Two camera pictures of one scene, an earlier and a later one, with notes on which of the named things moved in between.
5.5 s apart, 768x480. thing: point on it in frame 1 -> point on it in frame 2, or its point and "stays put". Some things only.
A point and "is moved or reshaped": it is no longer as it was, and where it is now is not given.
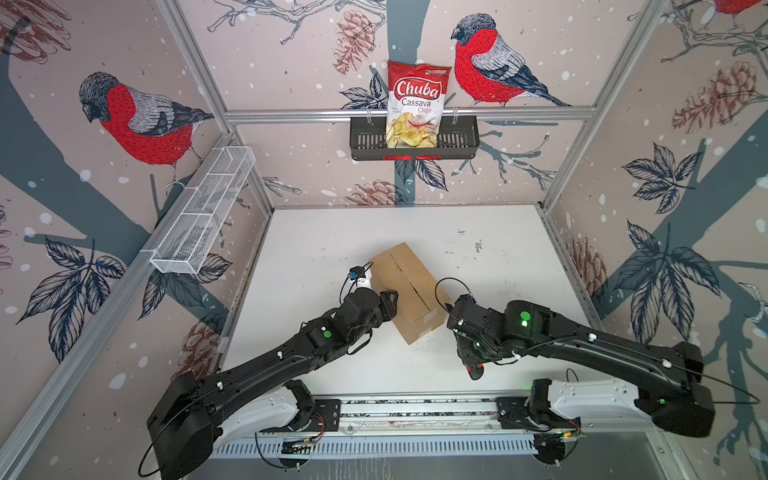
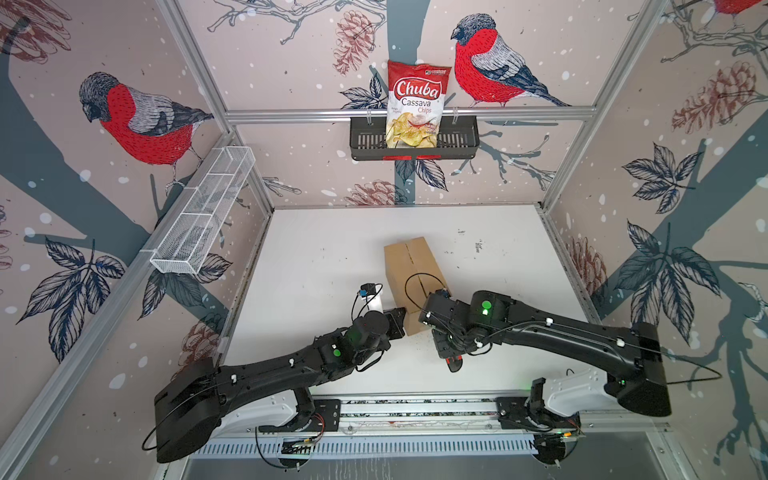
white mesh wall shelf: (187, 242) stays put
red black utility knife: (475, 371) -> (454, 363)
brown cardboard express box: (422, 302) is moved or reshaped
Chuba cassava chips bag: (415, 100) stays put
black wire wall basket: (458, 139) stays put
